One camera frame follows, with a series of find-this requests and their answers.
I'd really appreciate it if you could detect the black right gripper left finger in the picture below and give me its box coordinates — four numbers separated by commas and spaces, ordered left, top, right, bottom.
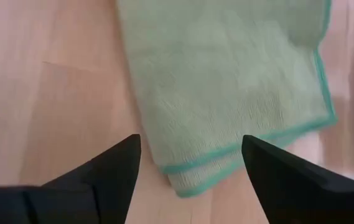
0, 133, 142, 224

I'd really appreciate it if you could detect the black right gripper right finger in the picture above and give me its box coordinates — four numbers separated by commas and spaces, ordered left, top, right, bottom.
241, 134, 354, 224

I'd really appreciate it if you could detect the pale green teal-edged towel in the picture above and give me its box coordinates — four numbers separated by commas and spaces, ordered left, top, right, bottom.
116, 0, 339, 199

